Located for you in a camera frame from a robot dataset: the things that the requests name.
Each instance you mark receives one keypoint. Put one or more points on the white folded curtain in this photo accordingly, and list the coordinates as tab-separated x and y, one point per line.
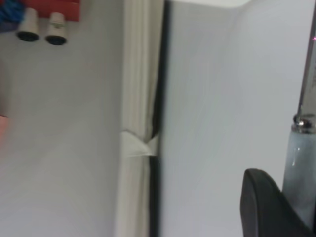
138	74

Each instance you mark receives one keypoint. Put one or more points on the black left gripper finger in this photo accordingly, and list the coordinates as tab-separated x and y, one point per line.
261	209

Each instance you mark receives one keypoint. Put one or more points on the red box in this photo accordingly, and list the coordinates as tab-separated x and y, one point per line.
61	7

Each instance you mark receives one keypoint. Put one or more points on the white tube with black end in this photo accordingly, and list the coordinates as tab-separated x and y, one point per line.
56	29
29	27

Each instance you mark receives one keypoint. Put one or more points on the blue fabric item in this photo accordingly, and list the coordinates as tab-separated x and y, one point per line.
11	11

